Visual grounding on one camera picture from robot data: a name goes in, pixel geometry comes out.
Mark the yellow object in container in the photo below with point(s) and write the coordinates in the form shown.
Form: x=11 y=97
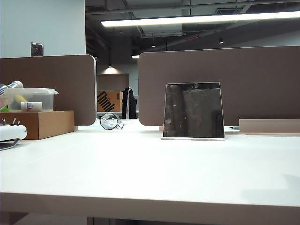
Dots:
x=18 y=98

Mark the grey wall switch plate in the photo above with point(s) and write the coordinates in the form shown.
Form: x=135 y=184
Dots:
x=36 y=49

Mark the pendant ceiling lamp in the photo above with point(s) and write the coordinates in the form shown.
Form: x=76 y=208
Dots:
x=111 y=70

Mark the low brown partition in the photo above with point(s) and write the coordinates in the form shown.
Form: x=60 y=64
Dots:
x=113 y=82

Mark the brown cardboard box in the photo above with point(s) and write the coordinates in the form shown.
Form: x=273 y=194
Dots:
x=47 y=124

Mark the white medicine bottle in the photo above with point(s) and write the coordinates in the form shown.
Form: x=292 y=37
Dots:
x=31 y=106

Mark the tabletop mirror with white base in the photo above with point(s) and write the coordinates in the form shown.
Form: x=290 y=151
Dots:
x=193 y=112

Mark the octagonal black framed glass object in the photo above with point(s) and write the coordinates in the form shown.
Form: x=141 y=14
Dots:
x=108 y=121

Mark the white drone remote controller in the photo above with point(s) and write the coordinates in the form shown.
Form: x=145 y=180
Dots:
x=10 y=133

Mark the wide brown desk divider panel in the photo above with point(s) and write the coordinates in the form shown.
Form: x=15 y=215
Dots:
x=257 y=82

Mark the clear plastic storage container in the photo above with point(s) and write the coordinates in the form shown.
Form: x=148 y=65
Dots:
x=34 y=96

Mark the long ceiling light strip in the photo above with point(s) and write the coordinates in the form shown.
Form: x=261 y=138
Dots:
x=199 y=18

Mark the black jacket with white stripe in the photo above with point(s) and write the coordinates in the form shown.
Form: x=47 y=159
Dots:
x=129 y=105

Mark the orange Think cardboard box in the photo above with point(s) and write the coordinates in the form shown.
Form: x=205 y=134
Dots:
x=109 y=101

